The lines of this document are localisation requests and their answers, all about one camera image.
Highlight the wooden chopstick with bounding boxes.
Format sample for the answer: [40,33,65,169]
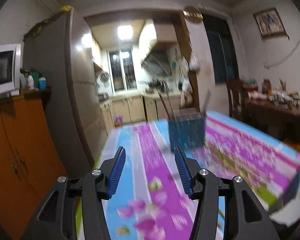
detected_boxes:
[166,92,175,119]
[156,92,172,119]

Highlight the beige kitchen base cabinets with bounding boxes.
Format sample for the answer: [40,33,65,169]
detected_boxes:
[100,92,167,133]

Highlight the kitchen window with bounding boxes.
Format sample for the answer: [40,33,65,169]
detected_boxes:
[109,49,137,92]

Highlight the orange wooden cabinet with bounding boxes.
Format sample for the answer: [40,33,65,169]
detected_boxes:
[0,89,67,239]

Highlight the floral plastic tablecloth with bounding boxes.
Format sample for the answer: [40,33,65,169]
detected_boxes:
[76,110,300,240]

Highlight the dark wooden side table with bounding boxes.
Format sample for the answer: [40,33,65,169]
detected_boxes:
[244,98,300,141]

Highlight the blue perforated utensil holder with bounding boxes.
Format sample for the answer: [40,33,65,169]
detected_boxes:
[168,108,206,152]

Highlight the dark wooden chair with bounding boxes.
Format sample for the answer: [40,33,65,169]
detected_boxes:
[226,80,244,121]

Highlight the white plastic bag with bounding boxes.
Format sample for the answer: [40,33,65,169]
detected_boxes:
[189,53,201,72]

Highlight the white microwave oven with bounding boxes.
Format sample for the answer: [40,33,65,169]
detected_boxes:
[0,43,22,95]

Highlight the grey refrigerator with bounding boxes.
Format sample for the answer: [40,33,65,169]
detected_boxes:
[23,7,107,178]

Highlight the range hood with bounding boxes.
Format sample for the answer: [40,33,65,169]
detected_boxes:
[141,51,172,76]

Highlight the framed wall picture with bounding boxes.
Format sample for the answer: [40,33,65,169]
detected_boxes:
[254,8,288,40]

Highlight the round gold wall clock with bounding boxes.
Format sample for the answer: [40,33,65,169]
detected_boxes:
[183,5,203,24]

